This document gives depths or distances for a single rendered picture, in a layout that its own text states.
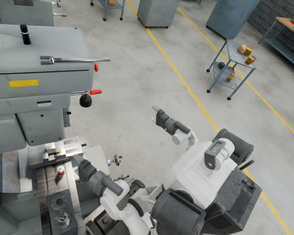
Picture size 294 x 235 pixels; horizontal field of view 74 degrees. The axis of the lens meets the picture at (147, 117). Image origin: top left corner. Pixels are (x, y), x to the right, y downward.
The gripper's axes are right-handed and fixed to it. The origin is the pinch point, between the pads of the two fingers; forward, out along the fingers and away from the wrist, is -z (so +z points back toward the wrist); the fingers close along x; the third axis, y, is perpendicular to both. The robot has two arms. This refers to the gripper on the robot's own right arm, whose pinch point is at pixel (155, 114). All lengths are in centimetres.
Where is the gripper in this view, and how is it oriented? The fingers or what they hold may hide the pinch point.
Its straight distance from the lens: 125.5
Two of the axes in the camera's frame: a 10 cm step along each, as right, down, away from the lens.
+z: 6.7, 5.2, -5.3
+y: -7.4, 4.6, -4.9
